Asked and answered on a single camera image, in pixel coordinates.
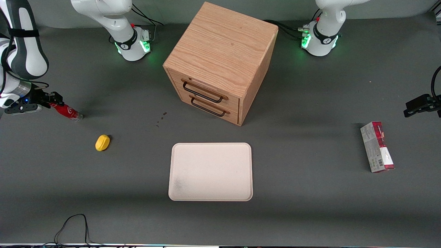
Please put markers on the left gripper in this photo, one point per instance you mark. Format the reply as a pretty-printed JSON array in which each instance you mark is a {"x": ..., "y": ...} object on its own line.
[{"x": 426, "y": 102}]

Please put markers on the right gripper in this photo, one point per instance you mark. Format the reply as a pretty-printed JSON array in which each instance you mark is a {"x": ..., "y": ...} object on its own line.
[{"x": 38, "y": 97}]

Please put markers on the red coke bottle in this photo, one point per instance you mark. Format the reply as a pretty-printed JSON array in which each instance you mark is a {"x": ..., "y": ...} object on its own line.
[{"x": 69, "y": 112}]

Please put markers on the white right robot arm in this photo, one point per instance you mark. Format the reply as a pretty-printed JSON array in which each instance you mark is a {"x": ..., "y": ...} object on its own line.
[{"x": 29, "y": 51}]

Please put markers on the beige plastic tray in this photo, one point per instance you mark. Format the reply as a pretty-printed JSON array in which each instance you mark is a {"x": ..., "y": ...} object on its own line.
[{"x": 213, "y": 172}]

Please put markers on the red and grey carton box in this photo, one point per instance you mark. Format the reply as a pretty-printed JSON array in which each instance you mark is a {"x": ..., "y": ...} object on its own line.
[{"x": 377, "y": 148}]

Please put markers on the yellow lemon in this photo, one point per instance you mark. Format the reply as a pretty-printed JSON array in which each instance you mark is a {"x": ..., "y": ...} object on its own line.
[{"x": 102, "y": 143}]

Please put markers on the wooden drawer front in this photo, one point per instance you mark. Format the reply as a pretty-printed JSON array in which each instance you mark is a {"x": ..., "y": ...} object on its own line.
[
  {"x": 235, "y": 119},
  {"x": 175, "y": 82}
]

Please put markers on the wooden drawer cabinet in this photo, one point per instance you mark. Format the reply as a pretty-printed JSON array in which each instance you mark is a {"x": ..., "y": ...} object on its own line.
[{"x": 220, "y": 44}]

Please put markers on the black frame rail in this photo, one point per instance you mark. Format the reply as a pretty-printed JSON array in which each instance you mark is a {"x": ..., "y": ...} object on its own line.
[{"x": 437, "y": 13}]

